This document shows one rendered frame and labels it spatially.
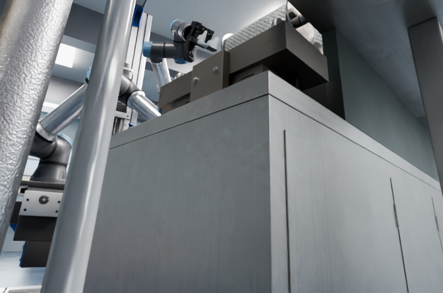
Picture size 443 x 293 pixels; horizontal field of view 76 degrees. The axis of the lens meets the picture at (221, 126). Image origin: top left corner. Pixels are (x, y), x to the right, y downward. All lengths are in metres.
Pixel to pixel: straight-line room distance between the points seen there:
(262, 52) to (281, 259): 0.35
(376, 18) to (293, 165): 0.46
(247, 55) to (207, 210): 0.30
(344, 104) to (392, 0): 0.24
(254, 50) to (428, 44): 0.41
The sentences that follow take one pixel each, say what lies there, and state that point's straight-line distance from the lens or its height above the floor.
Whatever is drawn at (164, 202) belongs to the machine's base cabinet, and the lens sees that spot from 0.54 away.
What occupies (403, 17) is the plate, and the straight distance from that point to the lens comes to 0.80.
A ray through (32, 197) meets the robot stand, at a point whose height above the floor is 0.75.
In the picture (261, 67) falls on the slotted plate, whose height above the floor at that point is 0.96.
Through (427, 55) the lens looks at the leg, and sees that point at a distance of 0.79.
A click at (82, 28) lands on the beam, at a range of 3.79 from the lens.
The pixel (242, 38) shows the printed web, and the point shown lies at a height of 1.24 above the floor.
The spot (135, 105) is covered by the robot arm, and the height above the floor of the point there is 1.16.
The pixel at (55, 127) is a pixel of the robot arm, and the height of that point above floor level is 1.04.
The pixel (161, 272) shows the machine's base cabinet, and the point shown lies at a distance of 0.54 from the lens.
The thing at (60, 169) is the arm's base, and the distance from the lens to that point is 1.47.
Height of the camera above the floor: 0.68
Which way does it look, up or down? 19 degrees up
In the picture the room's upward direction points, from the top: 3 degrees clockwise
